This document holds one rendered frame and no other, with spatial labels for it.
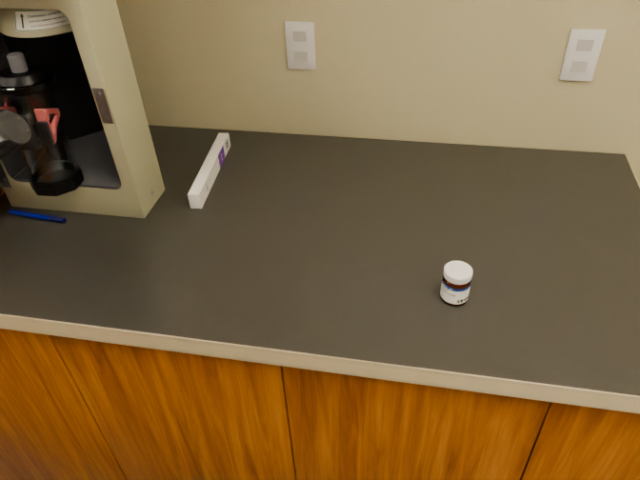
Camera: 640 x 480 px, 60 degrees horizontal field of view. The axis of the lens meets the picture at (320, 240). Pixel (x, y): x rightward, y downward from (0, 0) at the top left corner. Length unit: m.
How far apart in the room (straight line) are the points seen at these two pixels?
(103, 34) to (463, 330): 0.80
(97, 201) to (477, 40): 0.90
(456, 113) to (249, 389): 0.82
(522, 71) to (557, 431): 0.78
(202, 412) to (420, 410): 0.44
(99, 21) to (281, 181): 0.49
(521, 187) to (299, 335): 0.63
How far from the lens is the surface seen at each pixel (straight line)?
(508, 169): 1.36
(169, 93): 1.57
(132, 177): 1.18
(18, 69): 1.17
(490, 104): 1.42
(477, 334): 0.95
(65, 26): 1.14
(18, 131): 1.02
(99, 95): 1.11
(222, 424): 1.21
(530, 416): 1.04
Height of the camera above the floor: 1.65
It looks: 40 degrees down
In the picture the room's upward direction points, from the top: 3 degrees counter-clockwise
